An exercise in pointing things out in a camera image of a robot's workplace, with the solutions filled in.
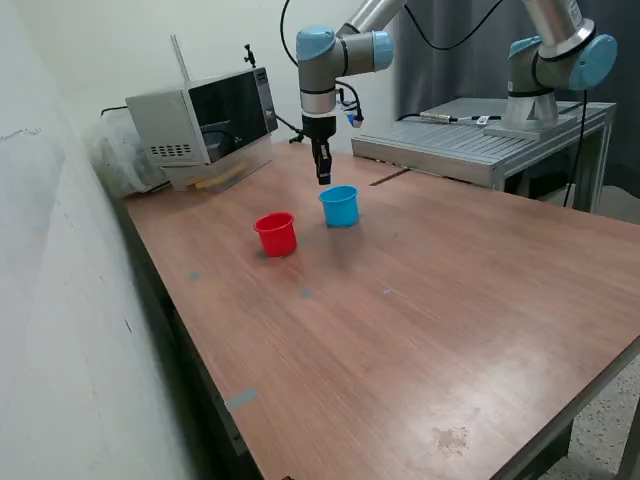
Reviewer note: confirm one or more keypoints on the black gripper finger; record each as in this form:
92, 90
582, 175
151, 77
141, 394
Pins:
325, 162
316, 157

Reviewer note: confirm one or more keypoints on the silver microwave oven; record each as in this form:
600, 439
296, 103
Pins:
165, 125

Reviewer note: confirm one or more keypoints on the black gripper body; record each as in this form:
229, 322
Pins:
318, 127

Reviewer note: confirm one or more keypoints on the blue cup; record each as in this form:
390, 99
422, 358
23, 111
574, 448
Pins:
341, 207

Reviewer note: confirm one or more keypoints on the silver blue UR5e robot arm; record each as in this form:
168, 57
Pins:
320, 65

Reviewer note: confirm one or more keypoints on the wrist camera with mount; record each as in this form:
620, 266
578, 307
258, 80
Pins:
350, 110

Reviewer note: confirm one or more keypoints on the thin white rod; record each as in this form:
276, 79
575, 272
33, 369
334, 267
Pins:
180, 57

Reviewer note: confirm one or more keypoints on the grey tape piece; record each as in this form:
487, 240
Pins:
241, 399

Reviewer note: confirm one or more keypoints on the aluminium robot base platform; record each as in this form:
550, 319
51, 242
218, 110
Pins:
450, 145

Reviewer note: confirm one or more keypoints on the red cup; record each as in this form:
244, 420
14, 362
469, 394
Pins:
275, 237

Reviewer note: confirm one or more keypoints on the wooden sticks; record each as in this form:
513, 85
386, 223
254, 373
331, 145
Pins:
215, 180

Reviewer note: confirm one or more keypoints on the dark tape strip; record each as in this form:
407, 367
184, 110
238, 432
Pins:
390, 177

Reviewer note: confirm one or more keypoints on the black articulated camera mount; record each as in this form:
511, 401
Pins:
292, 131

